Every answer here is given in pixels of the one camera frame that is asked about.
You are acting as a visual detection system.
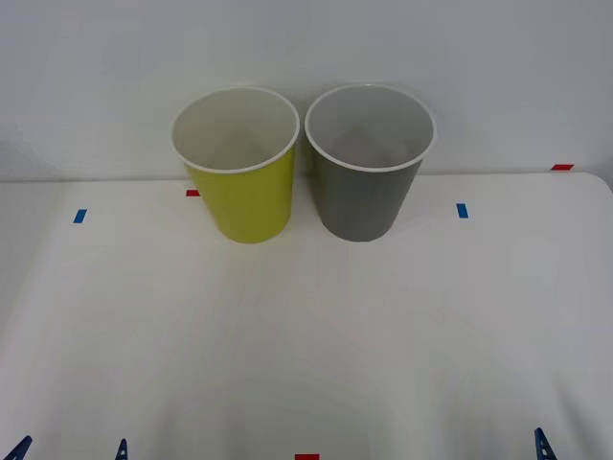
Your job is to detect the yellow-green plastic waste bin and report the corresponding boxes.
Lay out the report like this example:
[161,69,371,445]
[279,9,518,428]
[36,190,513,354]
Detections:
[170,85,302,245]

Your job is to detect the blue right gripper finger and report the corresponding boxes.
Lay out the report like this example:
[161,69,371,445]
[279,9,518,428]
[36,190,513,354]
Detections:
[534,426,560,460]

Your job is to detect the grey plastic waste bin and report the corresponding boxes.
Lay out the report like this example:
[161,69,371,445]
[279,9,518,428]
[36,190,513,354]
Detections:
[304,82,437,243]

